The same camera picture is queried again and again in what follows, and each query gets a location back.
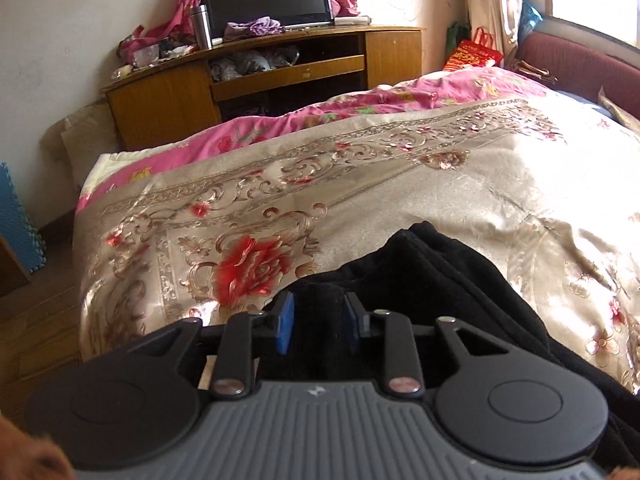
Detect black pants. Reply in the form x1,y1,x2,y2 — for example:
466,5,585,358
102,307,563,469
276,222,639,470

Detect right hand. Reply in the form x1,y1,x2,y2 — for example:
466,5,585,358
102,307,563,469
0,416,76,480

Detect blue foam mat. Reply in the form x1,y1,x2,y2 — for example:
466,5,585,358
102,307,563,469
0,162,47,273

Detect floral satin bedspread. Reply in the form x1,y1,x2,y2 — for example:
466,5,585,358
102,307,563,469
74,68,639,391

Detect wooden tv cabinet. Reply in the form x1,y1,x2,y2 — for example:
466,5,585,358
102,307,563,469
102,26,422,151

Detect beige pillow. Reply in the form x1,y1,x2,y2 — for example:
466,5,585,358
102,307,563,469
598,87,640,134

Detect maroon sofa backrest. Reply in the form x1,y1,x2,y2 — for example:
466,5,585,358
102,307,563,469
516,32,639,118

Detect red gift bag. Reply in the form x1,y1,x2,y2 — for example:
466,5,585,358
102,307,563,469
444,27,503,72

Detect pink cloth behind monitor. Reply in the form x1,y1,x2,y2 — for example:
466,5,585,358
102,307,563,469
116,0,359,64

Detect blue plastic bag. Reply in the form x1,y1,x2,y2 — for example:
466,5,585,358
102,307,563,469
518,0,544,44

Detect steel thermos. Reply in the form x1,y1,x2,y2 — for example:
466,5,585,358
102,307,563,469
190,4,213,50

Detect purple cloth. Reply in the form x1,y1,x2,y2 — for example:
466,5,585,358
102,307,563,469
224,16,284,42

